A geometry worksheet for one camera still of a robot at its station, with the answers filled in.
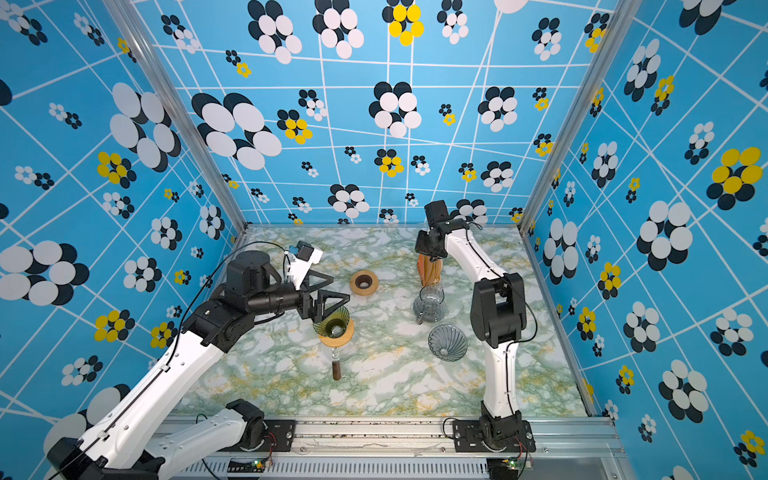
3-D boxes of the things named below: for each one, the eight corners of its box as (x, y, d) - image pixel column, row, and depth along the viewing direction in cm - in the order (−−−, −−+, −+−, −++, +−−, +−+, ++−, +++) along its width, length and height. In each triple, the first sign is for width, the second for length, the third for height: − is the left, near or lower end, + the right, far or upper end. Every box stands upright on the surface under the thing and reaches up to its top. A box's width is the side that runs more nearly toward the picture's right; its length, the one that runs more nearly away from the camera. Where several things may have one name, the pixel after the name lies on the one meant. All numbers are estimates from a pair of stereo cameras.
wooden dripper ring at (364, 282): (350, 295, 102) (349, 291, 100) (352, 274, 108) (351, 270, 106) (378, 295, 102) (377, 291, 100) (378, 274, 108) (378, 270, 106)
